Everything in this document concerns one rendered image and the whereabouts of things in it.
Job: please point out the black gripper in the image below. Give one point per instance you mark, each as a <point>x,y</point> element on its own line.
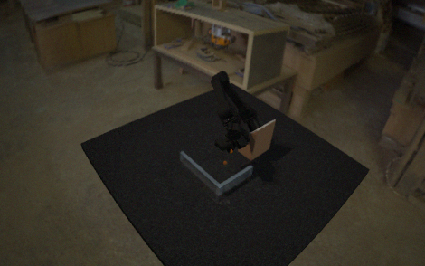
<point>227,144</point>

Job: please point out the grey low wall corner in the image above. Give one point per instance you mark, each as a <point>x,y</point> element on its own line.
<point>209,183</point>

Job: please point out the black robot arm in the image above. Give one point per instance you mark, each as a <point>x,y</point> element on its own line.
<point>221,84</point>

